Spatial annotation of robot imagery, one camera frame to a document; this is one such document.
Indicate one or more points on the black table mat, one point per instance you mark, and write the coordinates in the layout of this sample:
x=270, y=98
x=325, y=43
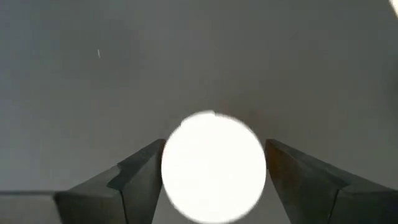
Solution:
x=124, y=93

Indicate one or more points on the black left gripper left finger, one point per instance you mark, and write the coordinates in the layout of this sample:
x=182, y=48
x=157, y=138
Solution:
x=136, y=199

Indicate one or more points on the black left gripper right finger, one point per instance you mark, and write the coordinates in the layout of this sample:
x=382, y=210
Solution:
x=311, y=199

